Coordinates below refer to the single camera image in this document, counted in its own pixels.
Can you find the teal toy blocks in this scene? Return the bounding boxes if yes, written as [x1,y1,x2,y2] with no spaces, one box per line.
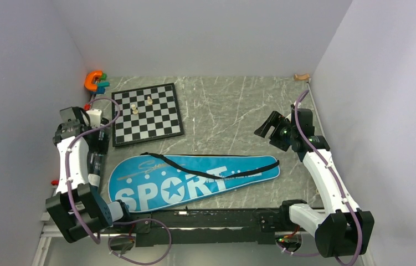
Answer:
[95,73,110,94]

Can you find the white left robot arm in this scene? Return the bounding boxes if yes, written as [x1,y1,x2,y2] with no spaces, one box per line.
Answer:
[45,107,132,243]

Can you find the blue racket bag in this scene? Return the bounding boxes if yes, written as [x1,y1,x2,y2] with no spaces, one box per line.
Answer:
[108,153,280,213]

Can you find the cream chess piece front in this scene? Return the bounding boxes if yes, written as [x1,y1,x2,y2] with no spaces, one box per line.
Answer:
[131,104,138,115]

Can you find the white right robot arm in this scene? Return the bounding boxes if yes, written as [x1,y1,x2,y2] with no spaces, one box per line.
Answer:
[254,108,374,258]

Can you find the black shuttlecock tube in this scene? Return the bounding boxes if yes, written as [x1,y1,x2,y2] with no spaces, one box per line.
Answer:
[88,153,106,188]

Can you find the orange horseshoe magnet toy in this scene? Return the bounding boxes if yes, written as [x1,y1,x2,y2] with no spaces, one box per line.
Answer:
[84,70,103,92]

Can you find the black white chessboard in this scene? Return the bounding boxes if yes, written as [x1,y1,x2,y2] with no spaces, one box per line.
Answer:
[111,83,184,147]

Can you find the small wooden arch block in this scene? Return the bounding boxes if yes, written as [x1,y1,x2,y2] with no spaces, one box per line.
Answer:
[293,73,310,81]

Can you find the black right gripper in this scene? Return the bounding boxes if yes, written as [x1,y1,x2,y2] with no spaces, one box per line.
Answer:
[254,111,297,151]

